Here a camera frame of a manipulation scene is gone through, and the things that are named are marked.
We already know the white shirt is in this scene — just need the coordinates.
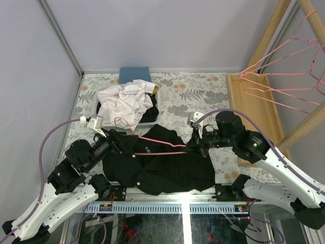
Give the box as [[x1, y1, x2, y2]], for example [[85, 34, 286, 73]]
[[97, 79, 156, 130]]

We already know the yellow plaid shirt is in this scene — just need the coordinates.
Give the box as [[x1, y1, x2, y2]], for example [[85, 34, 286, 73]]
[[152, 85, 159, 95]]

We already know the pink hanger front black shirt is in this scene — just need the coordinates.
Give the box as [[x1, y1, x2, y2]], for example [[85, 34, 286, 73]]
[[238, 41, 324, 104]]

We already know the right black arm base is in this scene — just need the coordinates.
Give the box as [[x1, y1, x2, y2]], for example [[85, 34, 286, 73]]
[[213, 174, 251, 202]]

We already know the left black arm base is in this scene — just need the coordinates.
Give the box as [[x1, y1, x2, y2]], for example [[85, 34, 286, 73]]
[[100, 185, 126, 203]]

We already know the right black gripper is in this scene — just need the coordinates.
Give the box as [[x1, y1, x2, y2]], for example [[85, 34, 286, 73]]
[[182, 124, 235, 157]]

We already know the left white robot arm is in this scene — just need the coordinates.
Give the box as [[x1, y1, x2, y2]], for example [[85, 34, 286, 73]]
[[2, 130, 139, 243]]

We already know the folded blue cloth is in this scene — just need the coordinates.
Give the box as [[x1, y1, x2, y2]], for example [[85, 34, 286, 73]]
[[119, 67, 152, 84]]

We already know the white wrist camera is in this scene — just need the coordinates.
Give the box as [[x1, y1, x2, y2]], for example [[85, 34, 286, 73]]
[[79, 115, 106, 137], [187, 112, 204, 139]]

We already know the aluminium corner frame post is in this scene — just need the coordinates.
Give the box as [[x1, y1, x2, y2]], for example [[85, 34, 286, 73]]
[[37, 0, 84, 77]]

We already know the wooden clothes rack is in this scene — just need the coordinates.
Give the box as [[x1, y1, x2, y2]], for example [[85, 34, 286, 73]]
[[226, 1, 324, 159]]

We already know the pink hanger of white shirt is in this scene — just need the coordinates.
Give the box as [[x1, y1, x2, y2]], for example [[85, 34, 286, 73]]
[[238, 9, 318, 79]]

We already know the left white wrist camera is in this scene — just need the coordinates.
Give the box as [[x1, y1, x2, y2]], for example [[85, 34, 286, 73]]
[[79, 115, 106, 137]]

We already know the aluminium mounting rail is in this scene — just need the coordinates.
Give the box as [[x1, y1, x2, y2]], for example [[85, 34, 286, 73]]
[[38, 182, 310, 203]]

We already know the pink wire hanger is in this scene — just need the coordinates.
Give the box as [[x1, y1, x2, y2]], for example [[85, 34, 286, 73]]
[[244, 86, 324, 114]]

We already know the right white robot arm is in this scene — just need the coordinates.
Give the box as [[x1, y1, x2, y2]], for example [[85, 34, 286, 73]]
[[185, 109, 324, 230]]

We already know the white plastic basket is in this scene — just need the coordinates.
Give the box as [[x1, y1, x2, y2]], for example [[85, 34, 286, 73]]
[[91, 85, 162, 126]]

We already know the grey slotted cable duct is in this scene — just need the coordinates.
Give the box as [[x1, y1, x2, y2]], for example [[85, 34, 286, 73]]
[[77, 203, 248, 215]]

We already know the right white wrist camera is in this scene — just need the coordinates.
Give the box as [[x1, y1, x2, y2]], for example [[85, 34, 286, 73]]
[[187, 112, 204, 139]]

